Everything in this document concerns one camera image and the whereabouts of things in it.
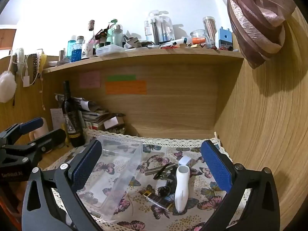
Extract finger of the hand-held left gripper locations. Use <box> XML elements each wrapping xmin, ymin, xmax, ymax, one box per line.
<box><xmin>23</xmin><ymin>129</ymin><xmax>66</xmax><ymax>160</ymax></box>
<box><xmin>0</xmin><ymin>117</ymin><xmax>44</xmax><ymax>147</ymax></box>

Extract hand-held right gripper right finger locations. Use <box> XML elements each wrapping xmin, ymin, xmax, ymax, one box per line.
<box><xmin>200</xmin><ymin>140</ymin><xmax>281</xmax><ymax>231</ymax></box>

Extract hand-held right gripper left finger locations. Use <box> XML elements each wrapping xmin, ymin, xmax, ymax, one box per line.
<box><xmin>22</xmin><ymin>138</ymin><xmax>104</xmax><ymax>231</ymax></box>

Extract small white box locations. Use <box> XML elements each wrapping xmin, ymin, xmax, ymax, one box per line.
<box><xmin>178</xmin><ymin>156</ymin><xmax>192</xmax><ymax>167</ymax></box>

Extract clear plastic container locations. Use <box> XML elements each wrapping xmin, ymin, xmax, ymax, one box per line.
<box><xmin>77</xmin><ymin>135</ymin><xmax>143</xmax><ymax>222</ymax></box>

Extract white electric trimmer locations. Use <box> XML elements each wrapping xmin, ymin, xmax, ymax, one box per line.
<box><xmin>174</xmin><ymin>165</ymin><xmax>190</xmax><ymax>213</ymax></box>

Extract keys with black fob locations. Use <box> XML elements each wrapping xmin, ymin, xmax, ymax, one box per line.
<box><xmin>165</xmin><ymin>169</ymin><xmax>180</xmax><ymax>187</ymax></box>

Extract black wristwatch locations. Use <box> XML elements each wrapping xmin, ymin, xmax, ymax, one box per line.
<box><xmin>144</xmin><ymin>185</ymin><xmax>174</xmax><ymax>210</ymax></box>

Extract cream mug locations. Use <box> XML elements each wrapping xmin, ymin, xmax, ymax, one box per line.
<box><xmin>29</xmin><ymin>118</ymin><xmax>49</xmax><ymax>153</ymax></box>

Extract white paper note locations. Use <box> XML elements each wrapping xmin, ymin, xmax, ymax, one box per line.
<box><xmin>50</xmin><ymin>108</ymin><xmax>65</xmax><ymax>131</ymax></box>

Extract dark wine bottle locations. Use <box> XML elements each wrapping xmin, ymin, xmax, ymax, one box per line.
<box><xmin>61</xmin><ymin>80</ymin><xmax>86</xmax><ymax>148</ymax></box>

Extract butterfly print lace tablecloth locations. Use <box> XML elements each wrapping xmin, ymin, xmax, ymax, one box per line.
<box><xmin>44</xmin><ymin>129</ymin><xmax>243</xmax><ymax>231</ymax></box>

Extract white bath loofah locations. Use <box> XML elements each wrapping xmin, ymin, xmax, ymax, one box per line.
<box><xmin>0</xmin><ymin>71</ymin><xmax>17</xmax><ymax>103</ymax></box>

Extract stack of magazines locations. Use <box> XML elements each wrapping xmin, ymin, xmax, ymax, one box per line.
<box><xmin>55</xmin><ymin>93</ymin><xmax>126</xmax><ymax>134</ymax></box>

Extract small cardboard box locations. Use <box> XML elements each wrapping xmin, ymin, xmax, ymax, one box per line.
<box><xmin>103</xmin><ymin>117</ymin><xmax>124</xmax><ymax>130</ymax></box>

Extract dark lace ribbon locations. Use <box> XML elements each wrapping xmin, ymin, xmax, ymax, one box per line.
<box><xmin>26</xmin><ymin>54</ymin><xmax>40</xmax><ymax>85</ymax></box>

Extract pink sticky note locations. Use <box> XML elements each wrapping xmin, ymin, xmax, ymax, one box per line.
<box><xmin>80</xmin><ymin>72</ymin><xmax>100</xmax><ymax>88</ymax></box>

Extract blue liquid bottle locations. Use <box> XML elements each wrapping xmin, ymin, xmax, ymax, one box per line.
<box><xmin>71</xmin><ymin>37</ymin><xmax>84</xmax><ymax>62</ymax></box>

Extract orange sticky note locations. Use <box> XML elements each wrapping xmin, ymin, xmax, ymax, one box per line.
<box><xmin>105</xmin><ymin>80</ymin><xmax>147</xmax><ymax>95</ymax></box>

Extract green sticky note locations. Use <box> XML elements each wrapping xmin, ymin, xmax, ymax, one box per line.
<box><xmin>106</xmin><ymin>74</ymin><xmax>136</xmax><ymax>81</ymax></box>

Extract white printed mug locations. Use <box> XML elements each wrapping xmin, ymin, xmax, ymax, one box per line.
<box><xmin>81</xmin><ymin>43</ymin><xmax>94</xmax><ymax>59</ymax></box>

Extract clear lidded plastic box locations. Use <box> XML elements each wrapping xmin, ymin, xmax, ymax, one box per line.
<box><xmin>96</xmin><ymin>44</ymin><xmax>126</xmax><ymax>56</ymax></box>

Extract mint green bottle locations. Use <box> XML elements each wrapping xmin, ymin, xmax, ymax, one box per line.
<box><xmin>112</xmin><ymin>24</ymin><xmax>124</xmax><ymax>47</ymax></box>

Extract wooden shelf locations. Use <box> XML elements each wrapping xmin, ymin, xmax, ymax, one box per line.
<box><xmin>42</xmin><ymin>50</ymin><xmax>244</xmax><ymax>74</ymax></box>

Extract blue and black box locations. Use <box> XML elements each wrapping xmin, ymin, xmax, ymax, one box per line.
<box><xmin>215</xmin><ymin>26</ymin><xmax>234</xmax><ymax>51</ymax></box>

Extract glass jar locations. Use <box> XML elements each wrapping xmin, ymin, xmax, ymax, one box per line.
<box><xmin>191</xmin><ymin>29</ymin><xmax>212</xmax><ymax>49</ymax></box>

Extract white tube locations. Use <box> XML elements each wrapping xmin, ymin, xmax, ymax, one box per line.
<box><xmin>164</xmin><ymin>37</ymin><xmax>187</xmax><ymax>48</ymax></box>

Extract tall clear canister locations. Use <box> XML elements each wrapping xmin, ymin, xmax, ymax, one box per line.
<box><xmin>203</xmin><ymin>16</ymin><xmax>217</xmax><ymax>47</ymax></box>

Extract clear blister pack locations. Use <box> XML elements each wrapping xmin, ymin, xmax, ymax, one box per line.
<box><xmin>145</xmin><ymin>11</ymin><xmax>175</xmax><ymax>45</ymax></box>

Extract silver flashlight with black strap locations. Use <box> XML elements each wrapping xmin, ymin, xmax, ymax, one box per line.
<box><xmin>144</xmin><ymin>163</ymin><xmax>176</xmax><ymax>180</ymax></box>

